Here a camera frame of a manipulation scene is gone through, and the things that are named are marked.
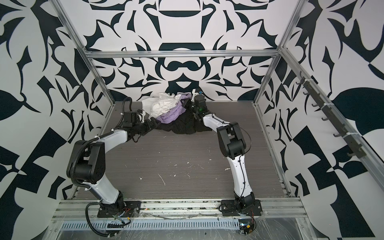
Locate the black corrugated cable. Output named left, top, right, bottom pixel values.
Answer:
left=85, top=201, right=133, bottom=238

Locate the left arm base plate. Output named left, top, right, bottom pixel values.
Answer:
left=97, top=201, right=142, bottom=218

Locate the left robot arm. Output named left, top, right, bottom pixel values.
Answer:
left=67, top=118, right=161, bottom=215

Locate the wall hook rail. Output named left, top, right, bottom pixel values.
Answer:
left=297, top=73, right=367, bottom=159

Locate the small electronics board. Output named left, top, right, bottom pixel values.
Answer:
left=239, top=218, right=257, bottom=235

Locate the aluminium frame crossbar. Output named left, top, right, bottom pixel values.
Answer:
left=85, top=50, right=278, bottom=59

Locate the purple cloth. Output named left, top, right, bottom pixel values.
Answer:
left=155, top=93, right=192, bottom=124

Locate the aluminium front rail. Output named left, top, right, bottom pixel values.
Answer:
left=52, top=198, right=308, bottom=221

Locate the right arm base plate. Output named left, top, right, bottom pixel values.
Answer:
left=218, top=200, right=263, bottom=217

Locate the white slotted cable duct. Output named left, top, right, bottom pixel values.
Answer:
left=59, top=218, right=241, bottom=231

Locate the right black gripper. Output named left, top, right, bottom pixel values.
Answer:
left=181, top=98, right=201, bottom=116

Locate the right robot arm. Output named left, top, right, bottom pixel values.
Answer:
left=182, top=95, right=256, bottom=214

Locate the black cloth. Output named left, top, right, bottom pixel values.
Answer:
left=156, top=110, right=212, bottom=135

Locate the white cloth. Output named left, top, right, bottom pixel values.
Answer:
left=142, top=93, right=182, bottom=118

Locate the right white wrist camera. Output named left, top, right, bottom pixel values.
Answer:
left=192, top=89, right=203, bottom=102

